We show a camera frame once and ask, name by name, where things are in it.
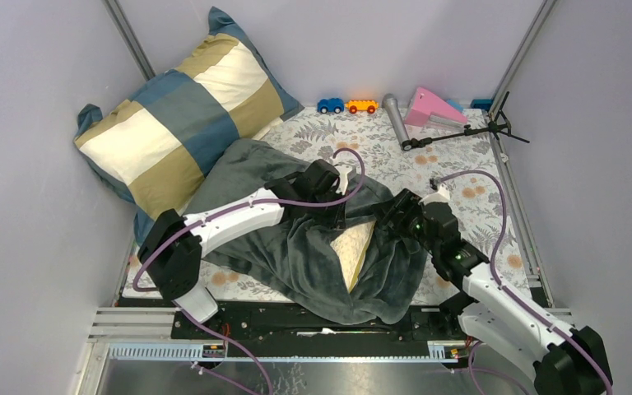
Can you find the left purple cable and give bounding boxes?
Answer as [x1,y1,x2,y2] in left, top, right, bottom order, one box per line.
[131,146,367,395]

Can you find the cream pillow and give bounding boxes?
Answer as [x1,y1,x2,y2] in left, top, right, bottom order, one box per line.
[330,221,375,292]

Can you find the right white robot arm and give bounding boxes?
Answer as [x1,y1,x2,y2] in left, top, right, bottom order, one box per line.
[374,188,613,394]

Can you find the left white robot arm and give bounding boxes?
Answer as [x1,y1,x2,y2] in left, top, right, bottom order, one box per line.
[135,160,354,338]

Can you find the zebra and grey pillowcase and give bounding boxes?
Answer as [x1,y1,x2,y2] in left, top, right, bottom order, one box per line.
[187,139,429,324]

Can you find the blue toy car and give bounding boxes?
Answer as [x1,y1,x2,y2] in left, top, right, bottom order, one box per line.
[317,97,345,114]

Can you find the purple cable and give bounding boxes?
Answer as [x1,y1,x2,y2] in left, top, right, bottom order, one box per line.
[429,170,614,395]
[131,146,367,395]

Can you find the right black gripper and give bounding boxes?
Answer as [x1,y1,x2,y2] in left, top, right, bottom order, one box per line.
[370,188,439,256]

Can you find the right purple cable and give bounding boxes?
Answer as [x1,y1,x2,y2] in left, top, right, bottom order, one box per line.
[429,170,614,395]

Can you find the orange toy car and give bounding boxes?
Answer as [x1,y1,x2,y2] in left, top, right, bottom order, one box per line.
[345,100,379,114]

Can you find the black mini tripod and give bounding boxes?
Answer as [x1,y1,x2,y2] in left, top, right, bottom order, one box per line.
[401,91,530,151]

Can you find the white slotted cable duct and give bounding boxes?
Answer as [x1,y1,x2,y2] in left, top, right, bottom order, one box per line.
[109,338,462,364]

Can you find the grey microphone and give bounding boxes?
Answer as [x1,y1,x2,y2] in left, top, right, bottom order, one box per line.
[381,93,412,151]

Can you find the floral table cloth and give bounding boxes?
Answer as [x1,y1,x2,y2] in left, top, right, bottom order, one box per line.
[121,108,533,305]

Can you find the blue block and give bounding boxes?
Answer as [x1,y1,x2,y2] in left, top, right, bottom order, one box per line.
[470,99,494,111]

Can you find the pink triangular block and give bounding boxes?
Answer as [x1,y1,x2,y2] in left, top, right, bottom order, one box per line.
[403,87,467,128]

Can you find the blue yellow checked pillow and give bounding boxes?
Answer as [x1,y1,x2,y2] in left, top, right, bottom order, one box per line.
[74,7,302,243]

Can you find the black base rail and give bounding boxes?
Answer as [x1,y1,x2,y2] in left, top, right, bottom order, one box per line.
[170,301,475,362]

